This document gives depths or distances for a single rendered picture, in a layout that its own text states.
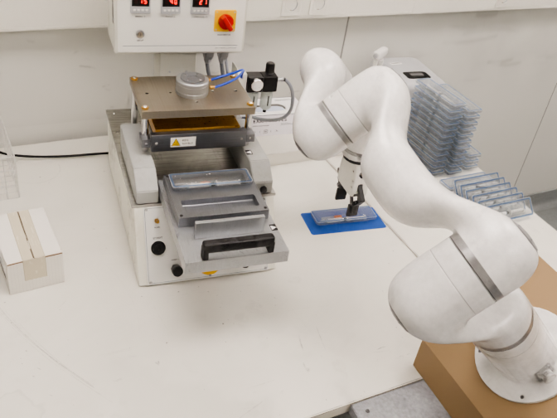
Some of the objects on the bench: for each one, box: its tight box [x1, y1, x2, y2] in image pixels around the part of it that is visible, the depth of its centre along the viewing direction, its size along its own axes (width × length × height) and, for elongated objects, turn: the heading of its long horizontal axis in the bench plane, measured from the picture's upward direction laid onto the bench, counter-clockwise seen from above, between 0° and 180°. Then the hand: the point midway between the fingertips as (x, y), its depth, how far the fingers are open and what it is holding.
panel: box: [143, 197, 269, 285], centre depth 154 cm, size 2×30×19 cm, turn 99°
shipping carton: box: [0, 207, 65, 294], centre depth 150 cm, size 19×13×9 cm
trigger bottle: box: [372, 46, 388, 66], centre depth 221 cm, size 9×8×25 cm
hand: (346, 202), depth 180 cm, fingers open, 7 cm apart
